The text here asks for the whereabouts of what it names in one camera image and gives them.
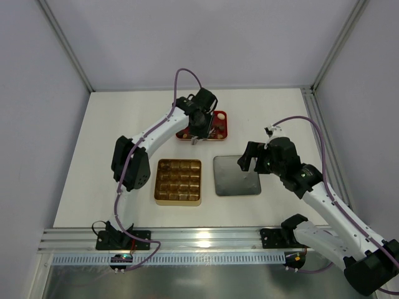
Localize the brown block chocolate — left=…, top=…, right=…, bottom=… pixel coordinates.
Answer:
left=215, top=125, right=226, bottom=131

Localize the gold chocolate tin box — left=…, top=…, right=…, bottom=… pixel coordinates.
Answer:
left=154, top=159, right=202, bottom=207

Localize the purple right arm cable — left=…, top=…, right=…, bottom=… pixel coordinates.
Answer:
left=271, top=116, right=399, bottom=295

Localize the aluminium frame post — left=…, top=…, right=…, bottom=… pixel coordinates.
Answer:
left=311, top=0, right=370, bottom=93
left=36, top=0, right=95, bottom=93

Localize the red chocolate tray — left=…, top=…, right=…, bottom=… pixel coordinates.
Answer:
left=175, top=110, right=228, bottom=141

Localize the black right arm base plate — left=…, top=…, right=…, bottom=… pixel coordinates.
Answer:
left=260, top=228, right=303, bottom=249

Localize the slotted cable duct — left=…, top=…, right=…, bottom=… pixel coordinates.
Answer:
left=52, top=252, right=286, bottom=267

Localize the aluminium front rail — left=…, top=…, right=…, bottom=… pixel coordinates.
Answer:
left=38, top=227, right=262, bottom=253

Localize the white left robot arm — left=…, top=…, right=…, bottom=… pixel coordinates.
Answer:
left=105, top=87, right=218, bottom=249

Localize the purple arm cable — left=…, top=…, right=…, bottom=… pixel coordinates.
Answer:
left=90, top=68, right=203, bottom=272
left=271, top=116, right=399, bottom=295

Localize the aluminium frame post left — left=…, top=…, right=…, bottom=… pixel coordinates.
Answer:
left=36, top=0, right=95, bottom=93

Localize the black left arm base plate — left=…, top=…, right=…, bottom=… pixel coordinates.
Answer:
left=95, top=230, right=150, bottom=251

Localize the aluminium frame post right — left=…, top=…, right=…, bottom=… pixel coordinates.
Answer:
left=311, top=0, right=370, bottom=93

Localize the silver tin lid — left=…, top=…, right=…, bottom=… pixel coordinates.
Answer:
left=213, top=155, right=261, bottom=197

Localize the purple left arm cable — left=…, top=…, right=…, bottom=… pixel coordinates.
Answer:
left=90, top=68, right=203, bottom=272

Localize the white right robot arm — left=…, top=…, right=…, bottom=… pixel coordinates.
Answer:
left=238, top=126, right=398, bottom=296

